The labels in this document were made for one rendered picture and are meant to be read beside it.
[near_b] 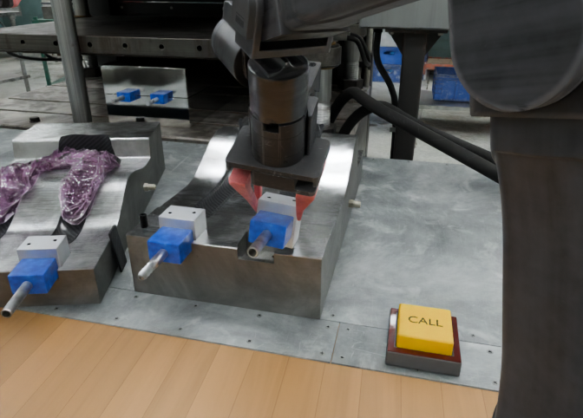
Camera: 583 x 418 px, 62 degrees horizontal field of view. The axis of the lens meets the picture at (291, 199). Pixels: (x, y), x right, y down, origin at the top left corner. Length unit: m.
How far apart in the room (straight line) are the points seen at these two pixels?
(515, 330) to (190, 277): 0.46
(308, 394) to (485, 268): 0.36
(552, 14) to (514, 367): 0.18
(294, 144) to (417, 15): 0.92
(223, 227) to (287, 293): 0.12
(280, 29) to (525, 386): 0.29
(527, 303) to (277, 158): 0.30
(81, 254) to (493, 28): 0.60
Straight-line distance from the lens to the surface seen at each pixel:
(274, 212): 0.58
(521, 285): 0.27
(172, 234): 0.62
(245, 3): 0.41
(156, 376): 0.58
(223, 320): 0.64
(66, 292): 0.71
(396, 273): 0.73
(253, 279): 0.62
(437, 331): 0.58
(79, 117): 1.63
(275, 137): 0.48
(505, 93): 0.22
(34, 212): 0.84
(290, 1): 0.39
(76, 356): 0.64
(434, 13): 1.36
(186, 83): 1.46
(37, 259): 0.70
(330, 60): 1.25
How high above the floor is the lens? 1.20
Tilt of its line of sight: 25 degrees down
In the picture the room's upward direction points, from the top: straight up
